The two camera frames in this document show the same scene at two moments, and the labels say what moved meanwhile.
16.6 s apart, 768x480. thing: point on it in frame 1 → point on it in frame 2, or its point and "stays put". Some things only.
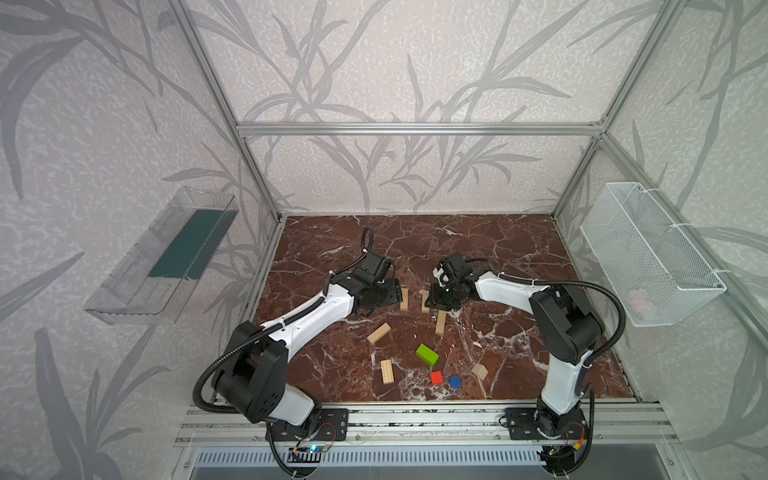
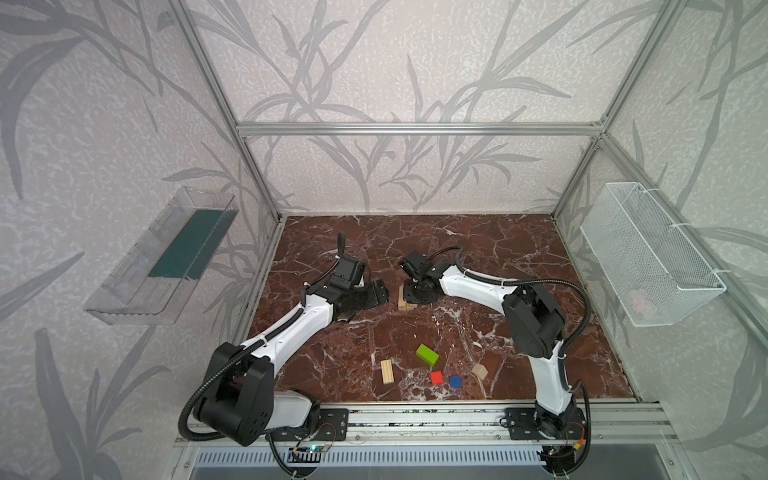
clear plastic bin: [148, 287] stays put
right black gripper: [448, 298] → [417, 293]
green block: [427, 355] stays put
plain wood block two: [404, 305] stays put
